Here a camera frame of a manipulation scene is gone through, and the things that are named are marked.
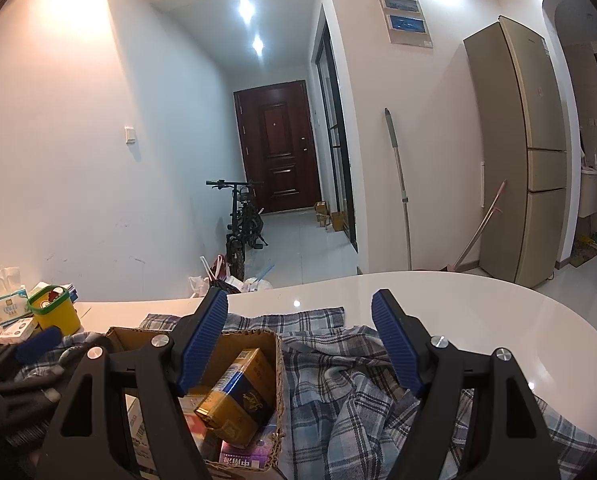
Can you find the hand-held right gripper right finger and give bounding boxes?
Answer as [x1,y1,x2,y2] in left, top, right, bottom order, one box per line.
[371,288,562,480]

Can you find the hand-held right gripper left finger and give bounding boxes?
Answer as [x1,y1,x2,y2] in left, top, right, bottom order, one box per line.
[36,287,229,480]

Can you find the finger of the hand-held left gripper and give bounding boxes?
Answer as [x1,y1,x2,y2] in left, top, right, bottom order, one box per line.
[0,326,62,376]
[0,337,112,403]

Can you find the gold blue cigarette carton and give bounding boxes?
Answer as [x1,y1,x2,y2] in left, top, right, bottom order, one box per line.
[193,348,278,447]

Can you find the pretzel print cardboard box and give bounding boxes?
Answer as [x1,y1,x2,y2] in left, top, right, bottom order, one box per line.
[105,326,288,480]

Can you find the dark purple cigarette pack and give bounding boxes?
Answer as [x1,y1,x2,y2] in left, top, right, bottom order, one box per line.
[217,437,279,472]

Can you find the yellow bucket green rim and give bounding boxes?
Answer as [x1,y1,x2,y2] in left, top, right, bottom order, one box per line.
[27,285,82,337]

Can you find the soft tissue pack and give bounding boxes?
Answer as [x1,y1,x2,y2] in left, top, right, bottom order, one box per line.
[0,266,29,328]

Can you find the blue plaid cloth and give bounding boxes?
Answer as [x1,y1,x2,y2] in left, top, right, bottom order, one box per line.
[8,307,597,480]

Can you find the red white plastic bag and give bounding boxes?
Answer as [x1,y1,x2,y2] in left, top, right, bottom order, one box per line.
[201,255,230,281]

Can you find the black bicycle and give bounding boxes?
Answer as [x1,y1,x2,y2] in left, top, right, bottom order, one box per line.
[206,179,269,281]

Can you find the black framed glass door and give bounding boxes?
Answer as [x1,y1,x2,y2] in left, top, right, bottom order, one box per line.
[315,5,359,253]

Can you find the dark red entrance door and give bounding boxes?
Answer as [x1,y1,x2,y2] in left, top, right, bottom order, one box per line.
[233,80,322,213]

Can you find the beige refrigerator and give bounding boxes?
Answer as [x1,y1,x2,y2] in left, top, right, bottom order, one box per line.
[463,15,569,288]

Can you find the white washbasin cabinet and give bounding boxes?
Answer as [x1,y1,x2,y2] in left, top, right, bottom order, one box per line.
[579,165,597,218]

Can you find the grey mop handle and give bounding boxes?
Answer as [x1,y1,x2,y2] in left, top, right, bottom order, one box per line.
[383,107,413,271]

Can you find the grey wall panel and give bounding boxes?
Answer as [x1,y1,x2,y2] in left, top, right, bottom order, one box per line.
[375,0,435,50]

